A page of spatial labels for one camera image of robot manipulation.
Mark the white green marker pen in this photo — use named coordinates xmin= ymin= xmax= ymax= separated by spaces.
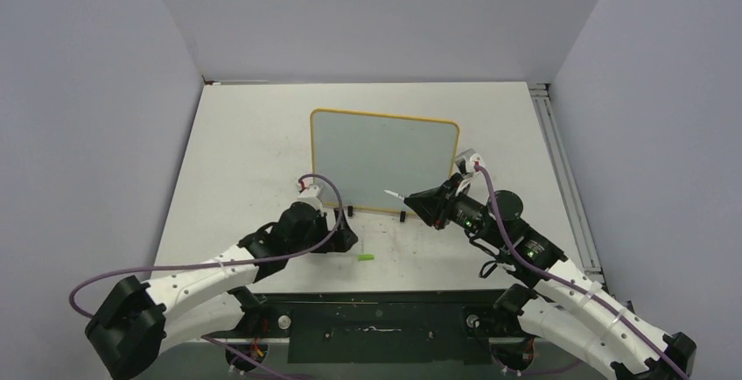
xmin=383 ymin=189 xmax=406 ymax=201

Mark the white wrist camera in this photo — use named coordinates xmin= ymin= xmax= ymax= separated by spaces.
xmin=454 ymin=148 xmax=486 ymax=178
xmin=297 ymin=177 xmax=324 ymax=211

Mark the front aluminium frame rail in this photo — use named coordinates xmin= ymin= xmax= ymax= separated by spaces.
xmin=109 ymin=300 xmax=650 ymax=380

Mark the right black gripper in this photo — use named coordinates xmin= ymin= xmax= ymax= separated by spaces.
xmin=405 ymin=173 xmax=506 ymax=249

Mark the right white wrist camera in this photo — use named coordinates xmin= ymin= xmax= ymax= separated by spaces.
xmin=454 ymin=148 xmax=486 ymax=178

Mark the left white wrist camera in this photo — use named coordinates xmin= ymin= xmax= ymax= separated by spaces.
xmin=297 ymin=177 xmax=324 ymax=211

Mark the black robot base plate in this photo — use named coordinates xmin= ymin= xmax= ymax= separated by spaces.
xmin=208 ymin=289 xmax=613 ymax=367

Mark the right aluminium rail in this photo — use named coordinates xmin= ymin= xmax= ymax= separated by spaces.
xmin=527 ymin=83 xmax=606 ymax=283

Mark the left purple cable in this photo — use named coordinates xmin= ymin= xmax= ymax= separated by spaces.
xmin=68 ymin=173 xmax=349 ymax=380

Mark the yellow framed whiteboard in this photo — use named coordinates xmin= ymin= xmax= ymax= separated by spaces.
xmin=310 ymin=109 xmax=460 ymax=214

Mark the metal wire whiteboard stand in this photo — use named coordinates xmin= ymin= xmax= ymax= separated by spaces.
xmin=332 ymin=206 xmax=410 ymax=223

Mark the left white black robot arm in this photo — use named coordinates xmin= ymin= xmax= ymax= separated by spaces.
xmin=85 ymin=201 xmax=358 ymax=379

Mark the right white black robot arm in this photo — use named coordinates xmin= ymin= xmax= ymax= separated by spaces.
xmin=402 ymin=173 xmax=697 ymax=379

